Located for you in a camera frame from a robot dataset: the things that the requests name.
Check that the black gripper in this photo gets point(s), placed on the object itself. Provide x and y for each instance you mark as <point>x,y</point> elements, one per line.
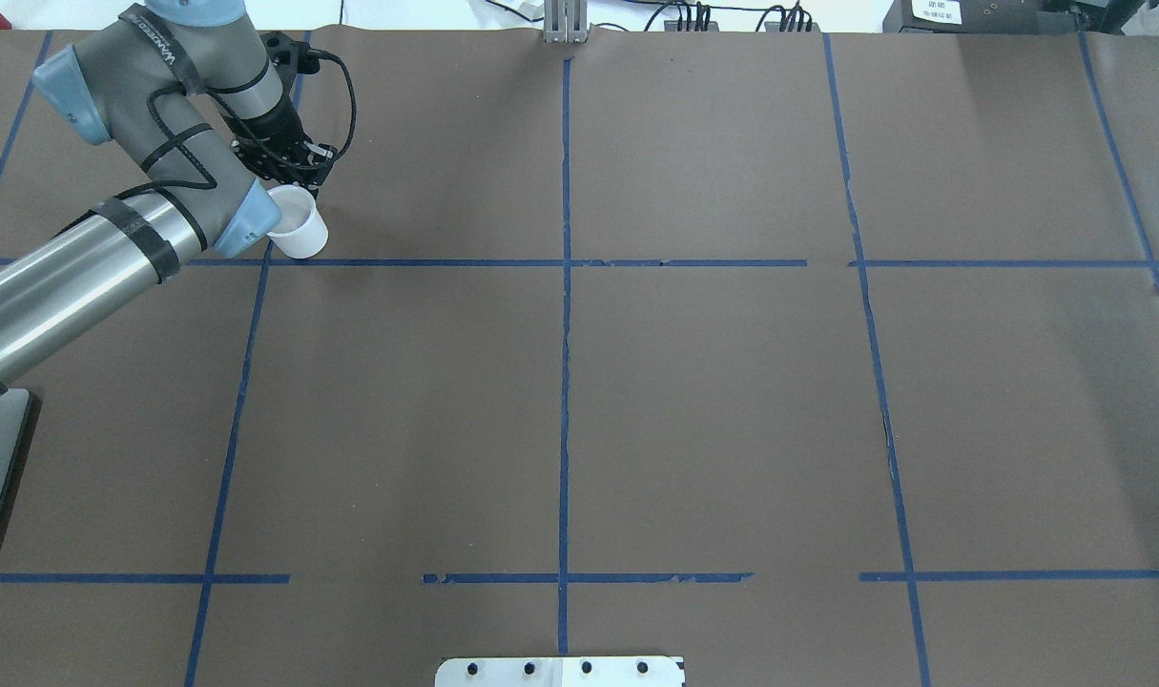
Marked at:
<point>276,123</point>

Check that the white plastic cup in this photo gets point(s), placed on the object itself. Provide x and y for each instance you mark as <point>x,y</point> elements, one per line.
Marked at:
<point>300,232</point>

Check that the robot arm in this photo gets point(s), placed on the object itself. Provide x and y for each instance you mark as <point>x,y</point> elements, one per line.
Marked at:
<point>201,102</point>

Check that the brown paper table cover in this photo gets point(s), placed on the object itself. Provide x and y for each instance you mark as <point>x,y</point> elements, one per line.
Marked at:
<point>827,360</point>

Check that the black label printer box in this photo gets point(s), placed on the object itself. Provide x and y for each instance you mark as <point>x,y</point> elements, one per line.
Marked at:
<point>977,17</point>

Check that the grey aluminium frame post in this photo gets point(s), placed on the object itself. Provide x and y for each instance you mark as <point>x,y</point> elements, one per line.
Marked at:
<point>566,21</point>

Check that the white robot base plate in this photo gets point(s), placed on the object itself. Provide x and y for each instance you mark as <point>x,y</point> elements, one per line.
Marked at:
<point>562,671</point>

